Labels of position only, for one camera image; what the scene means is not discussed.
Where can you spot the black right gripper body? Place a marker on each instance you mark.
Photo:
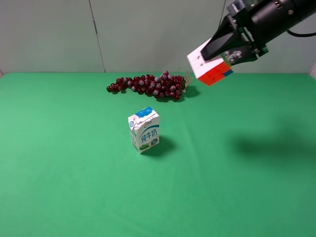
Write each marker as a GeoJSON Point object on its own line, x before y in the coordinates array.
{"type": "Point", "coordinates": [240, 11]}

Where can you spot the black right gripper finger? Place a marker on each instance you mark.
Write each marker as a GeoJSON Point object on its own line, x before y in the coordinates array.
{"type": "Point", "coordinates": [226, 37]}
{"type": "Point", "coordinates": [240, 54]}

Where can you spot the multicolour puzzle cube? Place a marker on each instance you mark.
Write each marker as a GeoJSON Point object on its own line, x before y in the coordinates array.
{"type": "Point", "coordinates": [211, 71]}

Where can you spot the red plastic grape bunch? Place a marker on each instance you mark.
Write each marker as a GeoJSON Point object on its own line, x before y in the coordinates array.
{"type": "Point", "coordinates": [165, 86]}

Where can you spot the green table cloth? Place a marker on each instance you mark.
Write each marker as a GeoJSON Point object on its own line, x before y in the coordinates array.
{"type": "Point", "coordinates": [237, 159]}

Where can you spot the white blue milk carton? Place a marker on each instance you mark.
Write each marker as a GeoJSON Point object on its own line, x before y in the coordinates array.
{"type": "Point", "coordinates": [144, 129]}

